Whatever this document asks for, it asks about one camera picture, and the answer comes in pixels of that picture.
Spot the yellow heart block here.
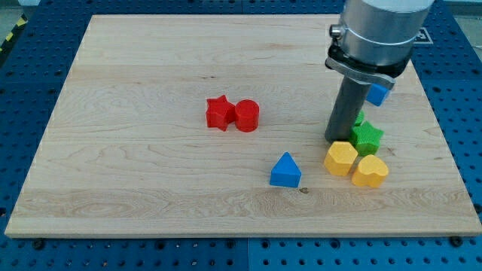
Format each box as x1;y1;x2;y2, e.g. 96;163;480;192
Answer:
351;154;389;188

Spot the yellow hexagon block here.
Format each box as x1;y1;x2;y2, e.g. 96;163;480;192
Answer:
324;142;358;176

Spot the green star block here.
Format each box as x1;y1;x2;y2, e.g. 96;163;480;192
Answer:
349;121;384;157

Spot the blue cube block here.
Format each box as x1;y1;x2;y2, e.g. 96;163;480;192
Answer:
366;84;390;106

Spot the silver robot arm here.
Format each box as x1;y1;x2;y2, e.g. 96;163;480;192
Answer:
325;0;434;90

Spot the wooden board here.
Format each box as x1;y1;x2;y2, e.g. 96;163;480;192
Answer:
5;15;481;239

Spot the green block behind rod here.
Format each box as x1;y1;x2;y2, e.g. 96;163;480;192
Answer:
354;111;365;126

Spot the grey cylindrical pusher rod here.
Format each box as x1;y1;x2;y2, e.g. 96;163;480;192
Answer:
325;76;371;142

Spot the blue triangle block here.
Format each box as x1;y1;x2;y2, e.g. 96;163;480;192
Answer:
270;152;301;187

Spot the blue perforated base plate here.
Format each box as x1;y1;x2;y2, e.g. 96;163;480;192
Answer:
1;1;481;270

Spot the red cylinder block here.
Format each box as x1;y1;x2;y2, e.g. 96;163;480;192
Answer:
235;99;260;132

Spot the red star block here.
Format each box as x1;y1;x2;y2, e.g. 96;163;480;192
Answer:
206;95;236;132

